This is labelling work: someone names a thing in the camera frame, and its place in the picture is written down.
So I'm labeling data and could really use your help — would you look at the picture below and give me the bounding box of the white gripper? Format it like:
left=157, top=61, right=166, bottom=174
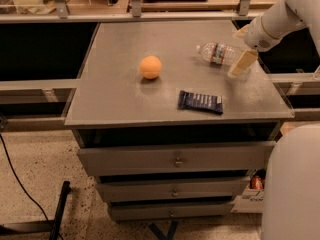
left=228, top=15, right=281, bottom=78

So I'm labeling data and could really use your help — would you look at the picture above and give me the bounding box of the clear plastic water bottle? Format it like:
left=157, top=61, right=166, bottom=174
left=196, top=42, right=244, bottom=66

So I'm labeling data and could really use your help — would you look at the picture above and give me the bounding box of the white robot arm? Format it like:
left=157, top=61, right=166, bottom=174
left=244, top=0, right=320, bottom=240

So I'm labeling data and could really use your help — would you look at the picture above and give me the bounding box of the dark blue rxbar wrapper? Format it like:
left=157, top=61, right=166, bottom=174
left=178, top=90, right=223, bottom=115

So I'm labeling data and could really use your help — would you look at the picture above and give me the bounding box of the orange ball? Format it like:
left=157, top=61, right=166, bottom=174
left=139, top=56, right=162, bottom=80

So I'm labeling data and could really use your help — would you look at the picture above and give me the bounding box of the top grey drawer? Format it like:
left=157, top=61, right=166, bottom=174
left=78, top=141, right=276, bottom=176

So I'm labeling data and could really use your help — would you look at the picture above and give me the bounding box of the grey drawer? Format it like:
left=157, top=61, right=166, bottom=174
left=108, top=201, right=233, bottom=221
left=97, top=177, right=249, bottom=203
left=78, top=141, right=276, bottom=176

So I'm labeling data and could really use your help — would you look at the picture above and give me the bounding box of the grey drawer cabinet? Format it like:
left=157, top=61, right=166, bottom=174
left=66, top=21, right=292, bottom=207

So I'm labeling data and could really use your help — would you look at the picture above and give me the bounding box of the orange snack packet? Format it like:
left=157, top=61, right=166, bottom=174
left=250, top=176, right=264, bottom=190

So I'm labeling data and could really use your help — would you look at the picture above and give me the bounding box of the middle grey drawer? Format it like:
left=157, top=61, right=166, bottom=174
left=97, top=177, right=249, bottom=203

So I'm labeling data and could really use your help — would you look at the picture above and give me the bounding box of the cardboard box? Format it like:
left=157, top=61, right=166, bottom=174
left=232, top=123, right=296, bottom=213

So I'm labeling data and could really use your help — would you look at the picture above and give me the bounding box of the bottom grey drawer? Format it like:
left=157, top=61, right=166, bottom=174
left=108, top=201, right=233, bottom=221

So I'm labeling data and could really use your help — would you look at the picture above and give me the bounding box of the black metal floor stand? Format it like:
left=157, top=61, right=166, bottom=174
left=0, top=180, right=72, bottom=240

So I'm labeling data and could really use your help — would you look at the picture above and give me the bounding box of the grey metal shelf rail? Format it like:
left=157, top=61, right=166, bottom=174
left=0, top=0, right=261, bottom=24

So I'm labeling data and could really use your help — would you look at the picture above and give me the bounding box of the black floor cable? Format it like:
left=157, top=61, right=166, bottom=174
left=0, top=132, right=64, bottom=240

